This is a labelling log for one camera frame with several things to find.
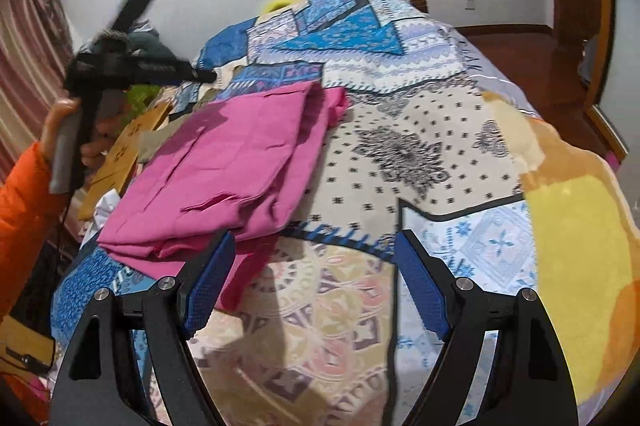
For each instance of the wooden bed post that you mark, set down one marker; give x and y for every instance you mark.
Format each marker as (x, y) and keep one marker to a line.
(419, 3)

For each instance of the blue patchwork quilt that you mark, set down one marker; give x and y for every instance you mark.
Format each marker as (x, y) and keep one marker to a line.
(425, 105)

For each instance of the striped pink curtain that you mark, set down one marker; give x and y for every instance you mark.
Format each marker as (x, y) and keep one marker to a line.
(27, 55)

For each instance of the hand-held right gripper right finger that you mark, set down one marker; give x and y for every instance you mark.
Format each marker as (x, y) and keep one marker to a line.
(422, 286)

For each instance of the yellow curved cushion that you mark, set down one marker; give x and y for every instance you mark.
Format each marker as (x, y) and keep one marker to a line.
(277, 3)

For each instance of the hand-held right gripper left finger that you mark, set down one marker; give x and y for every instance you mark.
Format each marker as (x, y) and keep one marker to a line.
(207, 286)

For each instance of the wooden door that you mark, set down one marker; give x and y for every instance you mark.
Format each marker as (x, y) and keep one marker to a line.
(575, 5)

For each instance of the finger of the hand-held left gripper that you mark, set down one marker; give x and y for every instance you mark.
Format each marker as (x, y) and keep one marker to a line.
(202, 75)

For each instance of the person's left forearm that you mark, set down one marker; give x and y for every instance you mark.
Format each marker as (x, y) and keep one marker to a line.
(25, 216)

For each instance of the person's left hand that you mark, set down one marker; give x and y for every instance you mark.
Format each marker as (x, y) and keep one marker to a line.
(56, 125)

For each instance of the frosted wardrobe sliding door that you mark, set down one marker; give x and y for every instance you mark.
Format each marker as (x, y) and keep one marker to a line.
(627, 55)

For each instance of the yellow fleece blanket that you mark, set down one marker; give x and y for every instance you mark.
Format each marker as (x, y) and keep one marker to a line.
(575, 256)

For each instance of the olive green pants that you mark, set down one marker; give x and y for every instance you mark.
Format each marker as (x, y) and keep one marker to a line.
(152, 145)

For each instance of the pink pants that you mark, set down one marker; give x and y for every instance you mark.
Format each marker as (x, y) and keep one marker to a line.
(225, 155)

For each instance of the white crumpled cloth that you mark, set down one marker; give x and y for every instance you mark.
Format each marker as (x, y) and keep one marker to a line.
(102, 216)

